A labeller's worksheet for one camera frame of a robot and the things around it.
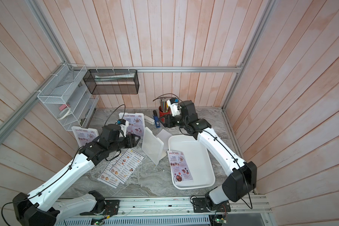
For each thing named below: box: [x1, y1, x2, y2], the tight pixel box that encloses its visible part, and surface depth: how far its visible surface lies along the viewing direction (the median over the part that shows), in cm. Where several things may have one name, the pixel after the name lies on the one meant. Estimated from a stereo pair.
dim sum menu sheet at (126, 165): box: [108, 147, 146, 185], surface depth 90 cm
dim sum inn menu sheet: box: [96, 152, 121, 189], surface depth 85 cm
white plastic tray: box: [168, 134, 216, 190], surface depth 87 cm
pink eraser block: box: [58, 103, 70, 112], surface depth 84 cm
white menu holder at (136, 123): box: [118, 112, 146, 139], surface depth 94 cm
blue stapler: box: [152, 109, 161, 129], surface depth 113 cm
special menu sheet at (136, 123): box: [122, 113, 145, 137], surface depth 94 cm
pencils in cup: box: [160, 97, 170, 113], surface depth 106 cm
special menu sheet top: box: [75, 129, 98, 146], surface depth 86 cm
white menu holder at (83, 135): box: [71, 126, 100, 148], surface depth 85 cm
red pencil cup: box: [158, 105, 172, 123], surface depth 107 cm
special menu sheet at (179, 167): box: [166, 150, 194, 186], surface depth 85 cm
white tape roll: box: [57, 107, 71, 121], surface depth 80 cm
